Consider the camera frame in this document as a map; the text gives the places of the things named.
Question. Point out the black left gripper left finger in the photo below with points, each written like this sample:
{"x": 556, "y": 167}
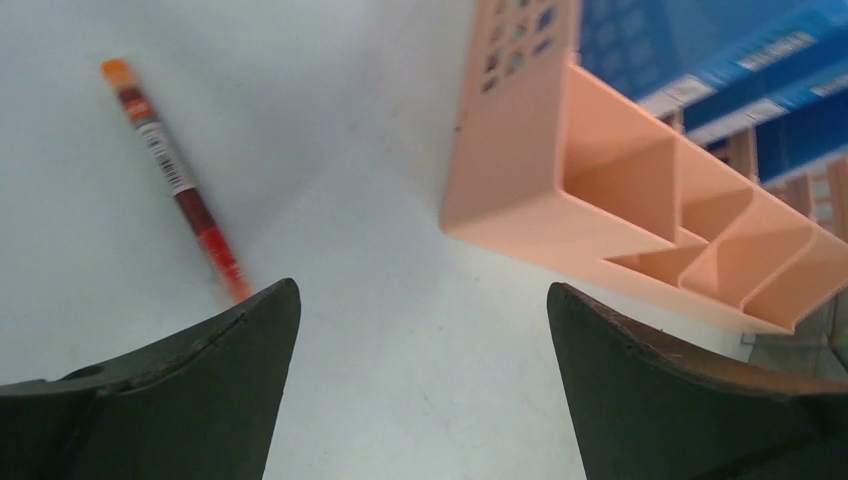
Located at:
{"x": 199, "y": 404}

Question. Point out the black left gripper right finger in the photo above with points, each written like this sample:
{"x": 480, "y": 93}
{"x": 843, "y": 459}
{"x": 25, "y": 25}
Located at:
{"x": 645, "y": 404}

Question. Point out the blue folder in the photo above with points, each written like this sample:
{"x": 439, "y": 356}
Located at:
{"x": 664, "y": 55}
{"x": 801, "y": 140}
{"x": 785, "y": 86}

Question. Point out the red pen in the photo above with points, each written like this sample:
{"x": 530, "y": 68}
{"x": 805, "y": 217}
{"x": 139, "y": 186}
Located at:
{"x": 147, "y": 124}

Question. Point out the grey transparent drawer unit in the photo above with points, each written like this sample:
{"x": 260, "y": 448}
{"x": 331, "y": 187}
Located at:
{"x": 817, "y": 348}

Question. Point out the orange plastic desk organizer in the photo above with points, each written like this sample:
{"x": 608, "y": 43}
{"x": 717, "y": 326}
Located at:
{"x": 553, "y": 167}

